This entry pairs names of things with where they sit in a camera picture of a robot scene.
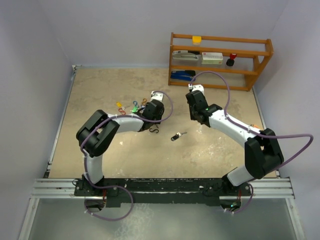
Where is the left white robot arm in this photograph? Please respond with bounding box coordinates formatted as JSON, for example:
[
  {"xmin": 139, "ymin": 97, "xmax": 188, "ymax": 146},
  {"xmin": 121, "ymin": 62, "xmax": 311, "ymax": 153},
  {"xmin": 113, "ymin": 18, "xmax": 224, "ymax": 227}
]
[{"xmin": 75, "ymin": 99, "xmax": 165, "ymax": 196}]

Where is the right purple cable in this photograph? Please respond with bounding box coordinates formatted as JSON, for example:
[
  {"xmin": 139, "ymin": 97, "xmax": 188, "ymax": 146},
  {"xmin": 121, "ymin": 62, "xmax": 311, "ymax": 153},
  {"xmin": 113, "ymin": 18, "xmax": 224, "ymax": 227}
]
[{"xmin": 188, "ymin": 71, "xmax": 315, "ymax": 215}]

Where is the red S carabiner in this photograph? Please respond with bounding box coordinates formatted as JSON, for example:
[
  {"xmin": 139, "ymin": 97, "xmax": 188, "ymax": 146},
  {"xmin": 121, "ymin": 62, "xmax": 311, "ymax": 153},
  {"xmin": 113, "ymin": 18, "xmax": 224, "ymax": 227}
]
[{"xmin": 118, "ymin": 108, "xmax": 126, "ymax": 115}]

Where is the silver key black tag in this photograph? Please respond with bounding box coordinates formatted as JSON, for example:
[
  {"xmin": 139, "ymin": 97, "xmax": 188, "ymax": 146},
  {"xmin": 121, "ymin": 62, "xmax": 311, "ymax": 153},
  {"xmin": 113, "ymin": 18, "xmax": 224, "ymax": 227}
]
[{"xmin": 177, "ymin": 132, "xmax": 188, "ymax": 137}]

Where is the wooden shelf rack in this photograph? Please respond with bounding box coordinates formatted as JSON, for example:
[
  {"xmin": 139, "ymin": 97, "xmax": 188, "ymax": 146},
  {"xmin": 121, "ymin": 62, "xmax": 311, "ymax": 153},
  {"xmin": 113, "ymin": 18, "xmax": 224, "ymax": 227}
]
[{"xmin": 168, "ymin": 33, "xmax": 274, "ymax": 91}]

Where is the teal S carabiner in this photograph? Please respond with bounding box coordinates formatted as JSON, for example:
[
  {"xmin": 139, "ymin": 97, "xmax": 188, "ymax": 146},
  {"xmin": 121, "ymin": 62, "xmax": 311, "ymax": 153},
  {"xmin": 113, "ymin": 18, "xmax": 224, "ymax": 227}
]
[{"xmin": 132, "ymin": 100, "xmax": 139, "ymax": 108}]

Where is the red black stamp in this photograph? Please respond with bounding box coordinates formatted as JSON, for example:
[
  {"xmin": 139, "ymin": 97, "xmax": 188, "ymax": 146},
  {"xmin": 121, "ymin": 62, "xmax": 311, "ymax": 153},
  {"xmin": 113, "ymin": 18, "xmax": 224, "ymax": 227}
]
[{"xmin": 226, "ymin": 53, "xmax": 237, "ymax": 67}]

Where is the grey stapler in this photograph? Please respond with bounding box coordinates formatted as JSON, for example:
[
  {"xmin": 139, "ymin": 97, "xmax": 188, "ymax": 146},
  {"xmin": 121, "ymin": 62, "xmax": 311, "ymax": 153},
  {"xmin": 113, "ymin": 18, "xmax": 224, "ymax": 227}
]
[{"xmin": 172, "ymin": 50, "xmax": 200, "ymax": 61}]

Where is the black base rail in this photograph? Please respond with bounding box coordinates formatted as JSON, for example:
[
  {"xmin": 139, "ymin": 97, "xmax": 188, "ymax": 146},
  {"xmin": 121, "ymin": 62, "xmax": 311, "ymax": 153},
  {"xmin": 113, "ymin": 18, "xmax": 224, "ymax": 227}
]
[{"xmin": 74, "ymin": 177, "xmax": 252, "ymax": 208}]

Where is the white cardboard box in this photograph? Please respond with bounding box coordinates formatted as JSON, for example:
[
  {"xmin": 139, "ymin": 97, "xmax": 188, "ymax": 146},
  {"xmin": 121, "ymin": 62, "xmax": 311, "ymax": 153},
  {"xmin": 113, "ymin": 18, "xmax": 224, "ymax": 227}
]
[{"xmin": 201, "ymin": 52, "xmax": 223, "ymax": 65}]

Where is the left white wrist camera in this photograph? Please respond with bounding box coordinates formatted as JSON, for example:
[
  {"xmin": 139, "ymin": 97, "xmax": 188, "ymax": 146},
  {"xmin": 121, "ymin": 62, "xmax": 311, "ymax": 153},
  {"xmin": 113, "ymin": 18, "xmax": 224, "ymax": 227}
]
[{"xmin": 150, "ymin": 91, "xmax": 164, "ymax": 103}]

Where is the purple cable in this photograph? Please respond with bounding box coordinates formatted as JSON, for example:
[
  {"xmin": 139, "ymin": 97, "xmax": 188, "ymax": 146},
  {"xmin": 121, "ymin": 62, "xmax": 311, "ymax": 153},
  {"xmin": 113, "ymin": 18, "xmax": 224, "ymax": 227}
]
[
  {"xmin": 188, "ymin": 71, "xmax": 315, "ymax": 215},
  {"xmin": 79, "ymin": 90, "xmax": 174, "ymax": 221}
]

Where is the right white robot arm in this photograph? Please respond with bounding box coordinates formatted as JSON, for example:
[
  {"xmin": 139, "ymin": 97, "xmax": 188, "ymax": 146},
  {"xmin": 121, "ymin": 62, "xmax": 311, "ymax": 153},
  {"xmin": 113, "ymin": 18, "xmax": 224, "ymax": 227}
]
[{"xmin": 185, "ymin": 90, "xmax": 284, "ymax": 196}]

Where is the yellow lid jar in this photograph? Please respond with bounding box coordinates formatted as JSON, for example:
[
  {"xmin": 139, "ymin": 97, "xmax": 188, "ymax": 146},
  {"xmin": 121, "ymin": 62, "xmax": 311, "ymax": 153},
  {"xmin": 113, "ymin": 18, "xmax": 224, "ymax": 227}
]
[{"xmin": 191, "ymin": 35, "xmax": 202, "ymax": 46}]

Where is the green key tag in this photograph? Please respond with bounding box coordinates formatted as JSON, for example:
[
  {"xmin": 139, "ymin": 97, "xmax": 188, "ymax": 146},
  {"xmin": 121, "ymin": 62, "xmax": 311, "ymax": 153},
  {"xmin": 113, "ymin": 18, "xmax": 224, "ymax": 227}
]
[{"xmin": 132, "ymin": 106, "xmax": 139, "ymax": 113}]

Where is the blue stapler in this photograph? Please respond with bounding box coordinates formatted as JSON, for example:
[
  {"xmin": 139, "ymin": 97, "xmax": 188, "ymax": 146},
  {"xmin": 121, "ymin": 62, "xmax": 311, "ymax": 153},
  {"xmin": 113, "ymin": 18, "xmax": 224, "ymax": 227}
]
[{"xmin": 170, "ymin": 70, "xmax": 196, "ymax": 82}]

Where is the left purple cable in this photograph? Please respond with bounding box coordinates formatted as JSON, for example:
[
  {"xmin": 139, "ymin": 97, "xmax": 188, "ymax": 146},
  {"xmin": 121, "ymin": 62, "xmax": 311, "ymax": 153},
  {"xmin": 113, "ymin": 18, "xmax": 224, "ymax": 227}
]
[{"xmin": 79, "ymin": 90, "xmax": 174, "ymax": 221}]

